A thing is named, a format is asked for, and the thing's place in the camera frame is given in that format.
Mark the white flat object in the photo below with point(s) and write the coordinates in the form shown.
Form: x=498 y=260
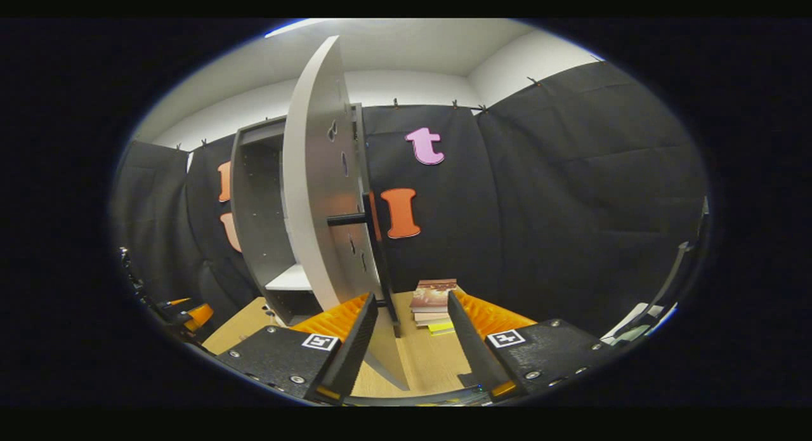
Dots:
x=634 y=323

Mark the black backdrop cloth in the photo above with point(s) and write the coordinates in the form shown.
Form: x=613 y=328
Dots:
x=571 y=206

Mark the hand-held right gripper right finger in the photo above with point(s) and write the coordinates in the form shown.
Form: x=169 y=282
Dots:
x=469 y=346

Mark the grey cabinet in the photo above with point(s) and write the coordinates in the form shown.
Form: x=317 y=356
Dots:
x=257 y=225

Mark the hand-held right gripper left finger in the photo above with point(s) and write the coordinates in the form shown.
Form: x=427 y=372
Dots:
x=355 y=346

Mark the pale book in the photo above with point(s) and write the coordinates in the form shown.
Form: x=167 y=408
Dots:
x=431 y=317

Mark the yellow book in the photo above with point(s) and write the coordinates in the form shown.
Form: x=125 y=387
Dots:
x=441 y=329

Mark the brown cover book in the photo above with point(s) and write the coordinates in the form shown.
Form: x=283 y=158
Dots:
x=434 y=293

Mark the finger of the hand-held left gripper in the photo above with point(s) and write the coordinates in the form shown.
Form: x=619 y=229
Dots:
x=200 y=316
x=177 y=301

